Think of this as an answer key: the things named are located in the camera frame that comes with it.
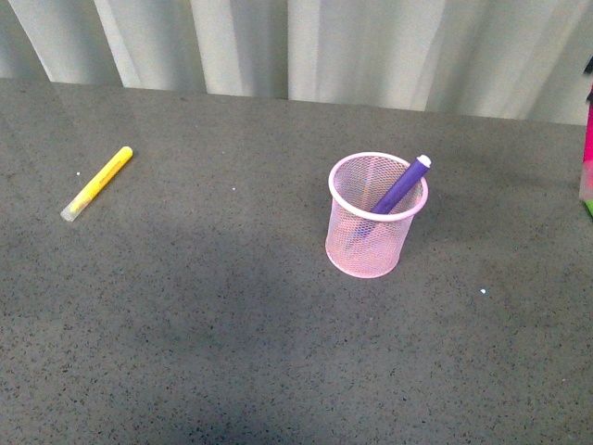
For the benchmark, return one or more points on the pink mesh pen cup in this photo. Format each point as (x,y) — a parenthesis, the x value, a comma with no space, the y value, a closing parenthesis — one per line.
(367,260)

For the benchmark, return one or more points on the white pleated curtain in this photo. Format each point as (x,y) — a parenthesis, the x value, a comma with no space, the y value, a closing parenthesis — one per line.
(505,59)

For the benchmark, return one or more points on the purple highlighter pen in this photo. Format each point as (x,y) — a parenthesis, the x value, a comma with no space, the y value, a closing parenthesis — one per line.
(398,190)

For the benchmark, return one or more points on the green highlighter pen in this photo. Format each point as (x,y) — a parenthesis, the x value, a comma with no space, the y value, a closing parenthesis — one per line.
(589,206)

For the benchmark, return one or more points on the pink highlighter pen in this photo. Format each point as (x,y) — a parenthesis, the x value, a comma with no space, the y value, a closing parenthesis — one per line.
(585,188)

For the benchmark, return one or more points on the yellow highlighter pen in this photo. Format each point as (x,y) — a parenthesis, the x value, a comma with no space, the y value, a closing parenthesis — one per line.
(96,184)

